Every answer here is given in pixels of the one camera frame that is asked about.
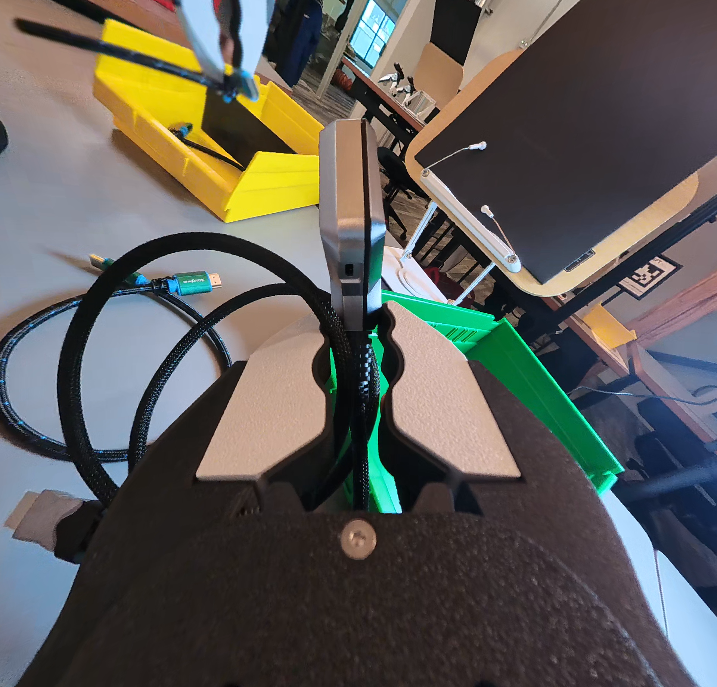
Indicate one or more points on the black bin divider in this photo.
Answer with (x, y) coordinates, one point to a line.
(241, 127)

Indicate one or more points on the red bag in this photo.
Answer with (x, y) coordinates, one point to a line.
(436, 284)

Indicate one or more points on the yellow plastic bin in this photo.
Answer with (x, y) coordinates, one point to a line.
(269, 188)

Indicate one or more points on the green plastic bin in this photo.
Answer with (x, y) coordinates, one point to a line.
(532, 384)

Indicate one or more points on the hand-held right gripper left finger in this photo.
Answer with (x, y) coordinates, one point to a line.
(263, 412)

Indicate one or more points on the brown wooden desk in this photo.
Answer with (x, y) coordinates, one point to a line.
(386, 99)

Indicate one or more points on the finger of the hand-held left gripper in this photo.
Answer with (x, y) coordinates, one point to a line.
(257, 9)
(196, 9)

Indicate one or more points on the black white fiducial marker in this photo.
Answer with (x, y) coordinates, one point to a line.
(650, 277)

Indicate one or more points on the black office chair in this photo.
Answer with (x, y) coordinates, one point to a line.
(397, 177)

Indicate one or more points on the silver usb hub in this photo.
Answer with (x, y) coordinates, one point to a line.
(344, 194)

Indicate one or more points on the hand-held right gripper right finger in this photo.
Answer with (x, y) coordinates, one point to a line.
(448, 412)

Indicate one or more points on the blue jacket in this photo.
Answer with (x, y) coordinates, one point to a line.
(302, 37)

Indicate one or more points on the tan and black chair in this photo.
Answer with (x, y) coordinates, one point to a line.
(442, 71)

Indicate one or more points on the black board with wooden edge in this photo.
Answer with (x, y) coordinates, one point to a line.
(588, 138)

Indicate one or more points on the black metal rail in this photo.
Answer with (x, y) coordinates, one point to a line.
(661, 239)

